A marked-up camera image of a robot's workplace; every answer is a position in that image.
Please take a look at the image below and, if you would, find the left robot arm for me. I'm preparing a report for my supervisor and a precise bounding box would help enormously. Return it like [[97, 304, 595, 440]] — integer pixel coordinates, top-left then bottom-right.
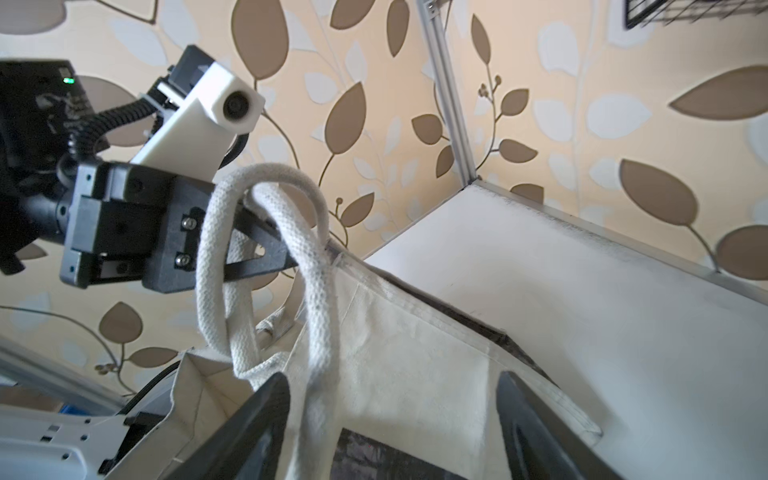
[[1, 47, 264, 293]]

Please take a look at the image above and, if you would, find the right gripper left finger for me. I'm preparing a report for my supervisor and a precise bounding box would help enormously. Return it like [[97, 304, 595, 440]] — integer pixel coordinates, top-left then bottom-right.
[[161, 371, 291, 479]]

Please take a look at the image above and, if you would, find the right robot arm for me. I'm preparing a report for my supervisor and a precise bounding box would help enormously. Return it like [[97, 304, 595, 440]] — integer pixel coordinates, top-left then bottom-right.
[[1, 342, 615, 479]]

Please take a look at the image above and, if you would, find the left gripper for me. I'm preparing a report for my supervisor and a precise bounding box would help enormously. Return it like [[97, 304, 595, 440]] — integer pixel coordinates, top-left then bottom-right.
[[60, 160, 297, 293]]

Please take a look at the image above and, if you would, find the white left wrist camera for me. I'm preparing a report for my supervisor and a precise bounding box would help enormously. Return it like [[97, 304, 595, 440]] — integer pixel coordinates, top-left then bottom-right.
[[131, 45, 265, 181]]

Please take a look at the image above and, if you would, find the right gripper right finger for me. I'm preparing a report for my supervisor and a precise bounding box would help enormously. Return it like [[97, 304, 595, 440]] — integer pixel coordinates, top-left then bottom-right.
[[496, 371, 620, 479]]

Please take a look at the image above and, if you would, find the black wire basket back wall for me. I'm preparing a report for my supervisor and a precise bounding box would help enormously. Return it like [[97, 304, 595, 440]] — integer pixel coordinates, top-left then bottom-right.
[[622, 0, 767, 30]]

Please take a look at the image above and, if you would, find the cream canvas grocery bag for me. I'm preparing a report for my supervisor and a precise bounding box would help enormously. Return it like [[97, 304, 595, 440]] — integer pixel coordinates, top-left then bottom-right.
[[110, 164, 613, 479]]

